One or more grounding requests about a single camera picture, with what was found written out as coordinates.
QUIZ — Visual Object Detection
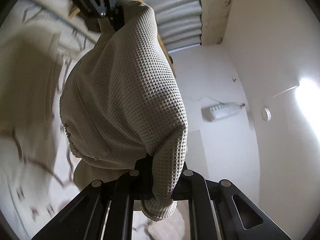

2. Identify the beige waffle knit top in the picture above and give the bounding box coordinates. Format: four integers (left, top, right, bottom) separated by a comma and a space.
59, 0, 189, 223

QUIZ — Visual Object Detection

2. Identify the grey window curtain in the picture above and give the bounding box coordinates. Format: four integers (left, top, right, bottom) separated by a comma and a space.
143, 0, 202, 51

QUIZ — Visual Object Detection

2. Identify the folded beige waffle garment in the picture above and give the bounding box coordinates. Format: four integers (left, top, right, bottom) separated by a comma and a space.
1, 32, 62, 137

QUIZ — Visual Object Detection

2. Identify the bear print bed cover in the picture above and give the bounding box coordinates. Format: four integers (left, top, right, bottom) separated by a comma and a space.
1, 0, 188, 239

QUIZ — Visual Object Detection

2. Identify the beige curtain valance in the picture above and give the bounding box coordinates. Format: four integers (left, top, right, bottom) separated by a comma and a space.
200, 0, 232, 46

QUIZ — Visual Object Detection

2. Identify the round ceiling light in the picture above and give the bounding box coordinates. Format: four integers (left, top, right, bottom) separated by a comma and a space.
261, 107, 271, 122

